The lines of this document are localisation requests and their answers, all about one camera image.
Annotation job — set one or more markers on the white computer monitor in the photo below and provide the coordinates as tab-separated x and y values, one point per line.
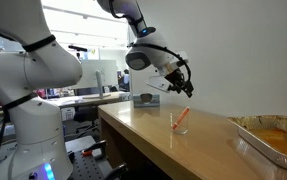
96	75

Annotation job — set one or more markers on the black office chair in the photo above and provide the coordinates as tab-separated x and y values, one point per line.
86	115

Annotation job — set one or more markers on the light wooden office desk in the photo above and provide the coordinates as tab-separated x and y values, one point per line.
93	99

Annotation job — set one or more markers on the white monitor stand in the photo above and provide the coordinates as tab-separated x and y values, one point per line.
99	85

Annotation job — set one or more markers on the white storage box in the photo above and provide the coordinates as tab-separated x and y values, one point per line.
68	113

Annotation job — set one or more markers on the orange pen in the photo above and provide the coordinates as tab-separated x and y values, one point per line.
181	118

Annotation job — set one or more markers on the aluminium foil tray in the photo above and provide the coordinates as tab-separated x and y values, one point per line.
249	123

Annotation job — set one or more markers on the black bowl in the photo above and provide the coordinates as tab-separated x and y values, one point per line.
146	97

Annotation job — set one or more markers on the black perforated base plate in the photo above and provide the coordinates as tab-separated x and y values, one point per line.
84	166

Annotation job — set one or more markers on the black clamp with orange tip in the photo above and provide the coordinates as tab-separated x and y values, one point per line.
96	147

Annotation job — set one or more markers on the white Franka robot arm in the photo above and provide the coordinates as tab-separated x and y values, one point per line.
33	73

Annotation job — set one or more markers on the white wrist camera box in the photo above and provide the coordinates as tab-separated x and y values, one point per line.
158	83

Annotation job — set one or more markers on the clear glass cup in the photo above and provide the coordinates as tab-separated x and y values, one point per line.
179	128

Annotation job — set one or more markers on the black camera on mount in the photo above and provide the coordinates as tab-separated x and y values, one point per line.
77	48

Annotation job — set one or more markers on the seated person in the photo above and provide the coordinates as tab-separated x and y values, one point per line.
125	79

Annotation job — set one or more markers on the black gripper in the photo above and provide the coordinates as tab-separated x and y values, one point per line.
175	78

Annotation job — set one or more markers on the small grey box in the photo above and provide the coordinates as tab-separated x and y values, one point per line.
154	101

